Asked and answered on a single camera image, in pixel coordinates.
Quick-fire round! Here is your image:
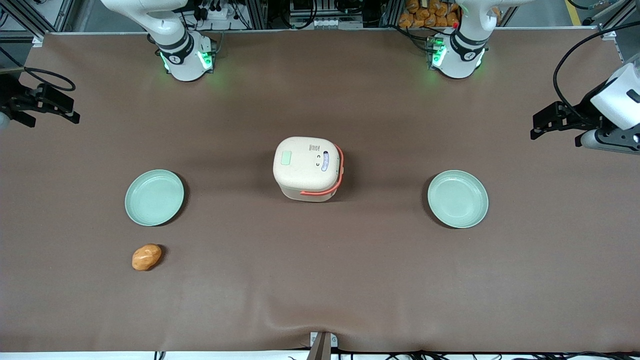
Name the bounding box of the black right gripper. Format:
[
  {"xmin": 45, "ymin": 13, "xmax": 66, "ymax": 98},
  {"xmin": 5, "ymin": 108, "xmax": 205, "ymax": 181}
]
[{"xmin": 0, "ymin": 74, "xmax": 81, "ymax": 129}]

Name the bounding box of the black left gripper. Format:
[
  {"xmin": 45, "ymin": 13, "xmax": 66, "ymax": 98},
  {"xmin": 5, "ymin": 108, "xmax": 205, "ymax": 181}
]
[{"xmin": 530, "ymin": 86, "xmax": 610, "ymax": 140}]

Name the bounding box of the beige rice cooker orange handle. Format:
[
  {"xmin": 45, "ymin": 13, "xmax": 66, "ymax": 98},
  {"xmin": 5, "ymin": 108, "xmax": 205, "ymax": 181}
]
[{"xmin": 272, "ymin": 136, "xmax": 346, "ymax": 203}]

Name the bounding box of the pale green round plate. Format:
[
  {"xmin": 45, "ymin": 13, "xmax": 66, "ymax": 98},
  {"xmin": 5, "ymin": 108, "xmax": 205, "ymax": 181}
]
[
  {"xmin": 124, "ymin": 169, "xmax": 185, "ymax": 227},
  {"xmin": 427, "ymin": 170, "xmax": 489, "ymax": 229}
]

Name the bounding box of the bag of orange bread rolls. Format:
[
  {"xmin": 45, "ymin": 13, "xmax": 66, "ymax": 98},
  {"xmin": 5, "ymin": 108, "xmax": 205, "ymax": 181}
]
[{"xmin": 398, "ymin": 0, "xmax": 461, "ymax": 29}]

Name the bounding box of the orange-brown bread roll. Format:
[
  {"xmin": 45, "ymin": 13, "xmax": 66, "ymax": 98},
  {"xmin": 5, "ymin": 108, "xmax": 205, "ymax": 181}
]
[{"xmin": 131, "ymin": 243, "xmax": 163, "ymax": 272}]

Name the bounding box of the white power strip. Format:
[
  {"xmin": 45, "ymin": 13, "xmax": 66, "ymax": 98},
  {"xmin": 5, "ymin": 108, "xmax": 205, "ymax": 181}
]
[{"xmin": 196, "ymin": 4, "xmax": 232, "ymax": 22}]

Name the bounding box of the brown table mat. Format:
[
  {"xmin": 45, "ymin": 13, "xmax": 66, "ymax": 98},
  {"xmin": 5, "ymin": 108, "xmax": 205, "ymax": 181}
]
[{"xmin": 0, "ymin": 27, "xmax": 640, "ymax": 354}]

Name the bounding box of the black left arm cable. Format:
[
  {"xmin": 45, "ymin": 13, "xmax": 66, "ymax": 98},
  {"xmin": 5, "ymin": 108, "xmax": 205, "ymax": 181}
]
[{"xmin": 552, "ymin": 21, "xmax": 640, "ymax": 112}]

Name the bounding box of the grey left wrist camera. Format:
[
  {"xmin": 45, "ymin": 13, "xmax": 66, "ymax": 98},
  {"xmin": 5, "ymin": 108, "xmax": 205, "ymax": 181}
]
[{"xmin": 575, "ymin": 128, "xmax": 640, "ymax": 155}]

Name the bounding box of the aluminium frame rail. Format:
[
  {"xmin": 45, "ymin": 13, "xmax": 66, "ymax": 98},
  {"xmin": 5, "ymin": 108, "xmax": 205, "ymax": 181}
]
[{"xmin": 0, "ymin": 0, "xmax": 76, "ymax": 35}]

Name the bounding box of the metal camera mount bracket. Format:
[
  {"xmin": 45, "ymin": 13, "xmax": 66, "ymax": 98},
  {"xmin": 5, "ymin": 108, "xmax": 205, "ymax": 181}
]
[{"xmin": 306, "ymin": 331, "xmax": 339, "ymax": 360}]

